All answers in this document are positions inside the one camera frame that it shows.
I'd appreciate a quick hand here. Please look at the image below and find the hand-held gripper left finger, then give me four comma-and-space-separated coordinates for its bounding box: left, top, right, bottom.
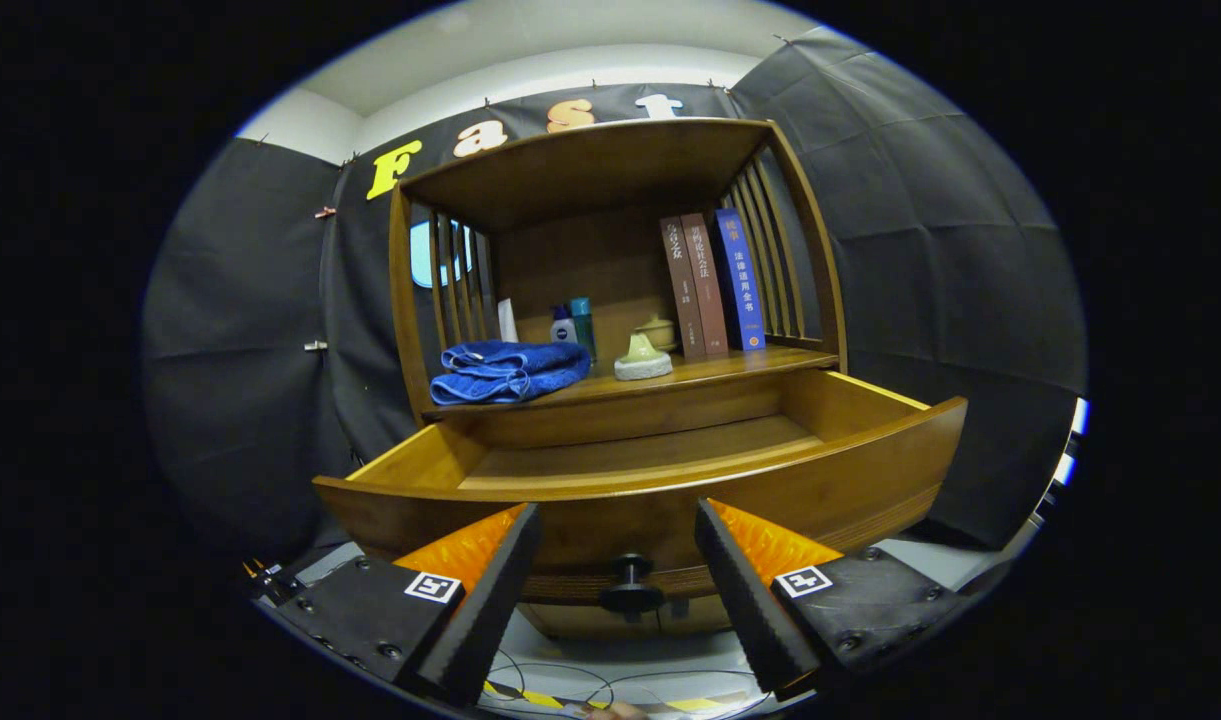
255, 503, 544, 706

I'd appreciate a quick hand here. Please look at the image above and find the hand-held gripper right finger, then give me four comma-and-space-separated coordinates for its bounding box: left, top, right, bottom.
695, 498, 971, 701

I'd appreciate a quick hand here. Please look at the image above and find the wooden drawer with black knob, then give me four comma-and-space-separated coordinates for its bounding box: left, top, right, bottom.
312, 367, 969, 616

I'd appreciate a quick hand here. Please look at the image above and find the pale green item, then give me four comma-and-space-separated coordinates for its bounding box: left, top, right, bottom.
613, 333, 674, 382

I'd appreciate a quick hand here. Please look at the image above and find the wooden countertop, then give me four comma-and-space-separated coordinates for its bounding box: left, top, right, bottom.
420, 345, 839, 421

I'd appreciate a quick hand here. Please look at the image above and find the wooden cabinet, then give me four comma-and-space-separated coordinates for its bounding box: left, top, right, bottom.
388, 118, 849, 641

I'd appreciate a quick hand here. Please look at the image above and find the yellow black floor tape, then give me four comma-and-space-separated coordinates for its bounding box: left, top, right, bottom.
485, 680, 731, 714

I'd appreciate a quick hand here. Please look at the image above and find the folded blue towel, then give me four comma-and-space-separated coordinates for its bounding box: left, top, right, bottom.
429, 340, 592, 406

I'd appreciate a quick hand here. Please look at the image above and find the teal bottle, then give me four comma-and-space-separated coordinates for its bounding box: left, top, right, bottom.
569, 297, 598, 363

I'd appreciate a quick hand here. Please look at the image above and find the brown book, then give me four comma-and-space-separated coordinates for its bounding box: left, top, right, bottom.
680, 212, 730, 357
659, 216, 707, 361

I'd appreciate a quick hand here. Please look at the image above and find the blue book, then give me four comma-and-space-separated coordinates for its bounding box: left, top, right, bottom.
714, 207, 768, 352

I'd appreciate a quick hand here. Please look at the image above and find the black backdrop cloth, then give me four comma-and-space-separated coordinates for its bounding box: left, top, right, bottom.
140, 28, 1088, 551

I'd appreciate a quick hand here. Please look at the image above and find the black floor cable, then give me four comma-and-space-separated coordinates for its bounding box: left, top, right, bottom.
490, 650, 761, 706

